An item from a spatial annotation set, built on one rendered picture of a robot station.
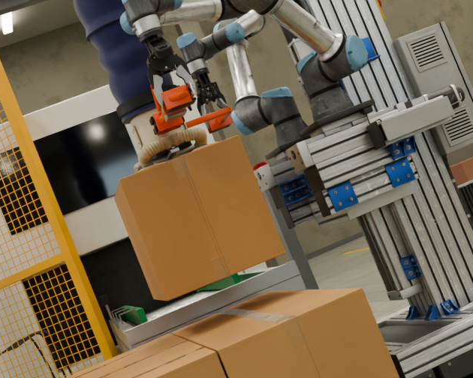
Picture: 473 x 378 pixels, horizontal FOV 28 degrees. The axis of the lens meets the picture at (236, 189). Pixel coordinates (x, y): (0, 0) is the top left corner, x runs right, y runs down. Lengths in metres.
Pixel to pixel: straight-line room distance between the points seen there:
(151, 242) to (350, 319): 0.78
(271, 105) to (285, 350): 1.62
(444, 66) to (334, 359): 1.57
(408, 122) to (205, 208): 0.77
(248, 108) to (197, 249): 1.06
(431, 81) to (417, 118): 0.38
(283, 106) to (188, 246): 1.04
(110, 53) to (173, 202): 0.61
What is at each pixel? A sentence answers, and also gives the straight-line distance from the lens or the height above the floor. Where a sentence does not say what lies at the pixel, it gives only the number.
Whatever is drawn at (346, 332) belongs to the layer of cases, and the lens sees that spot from 2.37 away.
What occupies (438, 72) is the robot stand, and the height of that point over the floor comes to 1.06.
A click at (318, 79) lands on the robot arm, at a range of 3.28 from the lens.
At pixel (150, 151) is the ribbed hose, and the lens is 3.04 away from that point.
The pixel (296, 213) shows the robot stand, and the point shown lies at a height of 0.77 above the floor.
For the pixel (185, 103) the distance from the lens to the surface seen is 2.62.
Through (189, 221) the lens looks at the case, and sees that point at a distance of 2.90.
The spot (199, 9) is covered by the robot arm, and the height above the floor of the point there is 1.48.
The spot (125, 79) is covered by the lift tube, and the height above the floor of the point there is 1.41.
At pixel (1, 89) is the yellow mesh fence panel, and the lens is 4.43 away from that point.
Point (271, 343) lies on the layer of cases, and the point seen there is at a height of 0.51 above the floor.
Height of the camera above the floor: 0.79
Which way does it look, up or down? 3 degrees up
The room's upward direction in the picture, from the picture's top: 22 degrees counter-clockwise
